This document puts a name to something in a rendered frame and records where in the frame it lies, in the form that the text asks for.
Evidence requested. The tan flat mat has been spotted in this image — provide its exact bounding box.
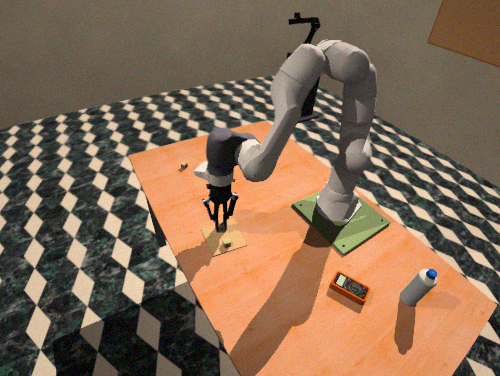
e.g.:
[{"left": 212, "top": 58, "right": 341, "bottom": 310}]
[{"left": 201, "top": 219, "right": 248, "bottom": 256}]

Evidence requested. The orange pocket multimeter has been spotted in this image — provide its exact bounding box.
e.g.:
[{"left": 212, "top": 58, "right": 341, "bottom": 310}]
[{"left": 329, "top": 271, "right": 370, "bottom": 305}]

